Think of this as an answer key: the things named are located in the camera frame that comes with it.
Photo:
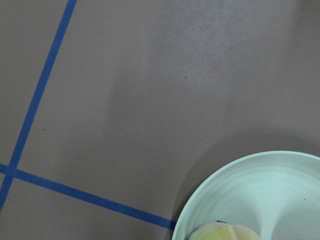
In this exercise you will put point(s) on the brown paper table cover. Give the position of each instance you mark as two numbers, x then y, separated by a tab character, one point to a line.
147	98

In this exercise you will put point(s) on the yellow pink peach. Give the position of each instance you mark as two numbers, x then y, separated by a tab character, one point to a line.
223	231

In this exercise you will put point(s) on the green plate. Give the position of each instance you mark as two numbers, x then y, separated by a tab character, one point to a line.
274	193

